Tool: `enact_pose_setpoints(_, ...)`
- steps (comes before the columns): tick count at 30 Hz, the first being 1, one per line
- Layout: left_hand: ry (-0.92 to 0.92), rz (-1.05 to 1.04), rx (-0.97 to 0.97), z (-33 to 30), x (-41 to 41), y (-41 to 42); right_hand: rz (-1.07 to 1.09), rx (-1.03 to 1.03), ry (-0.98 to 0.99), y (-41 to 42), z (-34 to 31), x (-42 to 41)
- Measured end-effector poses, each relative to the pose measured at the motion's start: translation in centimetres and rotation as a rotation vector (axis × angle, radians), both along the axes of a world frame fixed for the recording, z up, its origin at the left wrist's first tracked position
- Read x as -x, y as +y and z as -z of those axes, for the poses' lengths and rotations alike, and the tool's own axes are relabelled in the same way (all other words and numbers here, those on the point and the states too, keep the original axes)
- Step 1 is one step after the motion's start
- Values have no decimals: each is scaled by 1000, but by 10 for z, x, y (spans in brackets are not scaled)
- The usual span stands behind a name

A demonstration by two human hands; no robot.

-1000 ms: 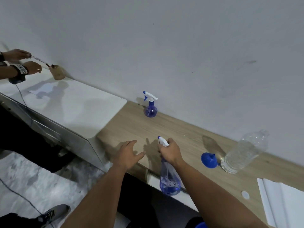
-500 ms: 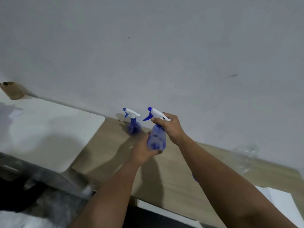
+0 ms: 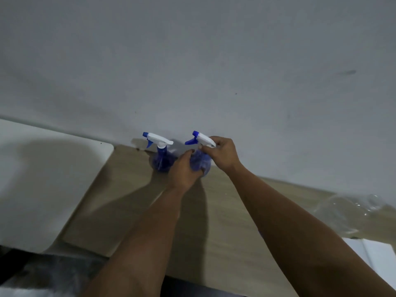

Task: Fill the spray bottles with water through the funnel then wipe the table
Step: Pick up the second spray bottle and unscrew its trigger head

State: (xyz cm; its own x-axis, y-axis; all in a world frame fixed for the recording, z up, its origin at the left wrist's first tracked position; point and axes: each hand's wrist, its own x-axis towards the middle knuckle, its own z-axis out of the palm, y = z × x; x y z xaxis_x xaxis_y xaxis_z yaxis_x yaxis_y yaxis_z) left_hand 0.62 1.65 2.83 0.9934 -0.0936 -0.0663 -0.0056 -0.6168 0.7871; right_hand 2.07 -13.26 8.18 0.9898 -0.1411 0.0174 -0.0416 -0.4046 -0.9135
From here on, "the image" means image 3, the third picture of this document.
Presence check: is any person's right hand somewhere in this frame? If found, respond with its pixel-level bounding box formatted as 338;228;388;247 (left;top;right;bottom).
198;136;242;176

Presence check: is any person's left hand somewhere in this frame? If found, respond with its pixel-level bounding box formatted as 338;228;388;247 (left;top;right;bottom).
167;149;205;193

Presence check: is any blue spray bottle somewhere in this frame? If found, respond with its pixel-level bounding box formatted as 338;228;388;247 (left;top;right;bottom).
185;131;217;177
143;132;178;173

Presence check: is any person's right forearm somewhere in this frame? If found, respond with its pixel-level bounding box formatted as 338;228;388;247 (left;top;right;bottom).
225;161;396;297

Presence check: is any person's left forearm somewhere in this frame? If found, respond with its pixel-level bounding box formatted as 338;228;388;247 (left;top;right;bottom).
81;184;187;297

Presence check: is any white board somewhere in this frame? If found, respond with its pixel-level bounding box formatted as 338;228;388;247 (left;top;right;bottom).
0;119;114;254

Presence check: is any clear plastic bag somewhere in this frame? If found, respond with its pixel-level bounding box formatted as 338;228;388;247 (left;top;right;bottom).
312;193;396;242

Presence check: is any white paper sheet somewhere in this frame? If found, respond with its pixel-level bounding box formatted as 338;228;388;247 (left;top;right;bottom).
342;237;396;291

